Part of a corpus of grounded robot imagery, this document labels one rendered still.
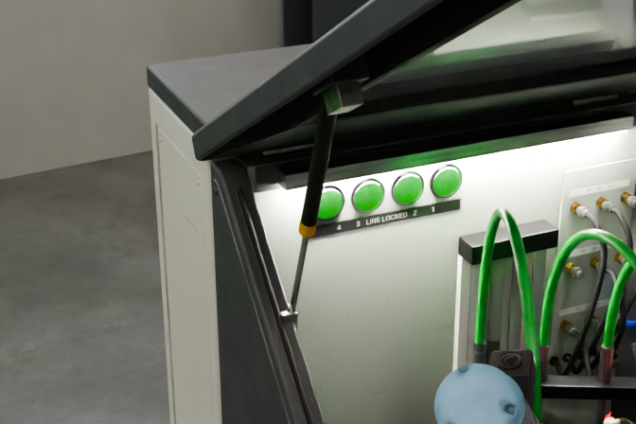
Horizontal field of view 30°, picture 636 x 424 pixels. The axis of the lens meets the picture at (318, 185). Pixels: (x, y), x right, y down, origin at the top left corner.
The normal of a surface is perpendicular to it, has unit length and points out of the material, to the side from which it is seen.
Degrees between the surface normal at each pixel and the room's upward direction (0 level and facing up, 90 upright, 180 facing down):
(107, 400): 0
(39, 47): 90
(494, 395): 45
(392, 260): 90
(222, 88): 0
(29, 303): 0
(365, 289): 90
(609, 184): 90
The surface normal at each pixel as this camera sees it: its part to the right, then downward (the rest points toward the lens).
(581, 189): 0.40, 0.36
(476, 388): -0.30, -0.39
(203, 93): 0.00, -0.92
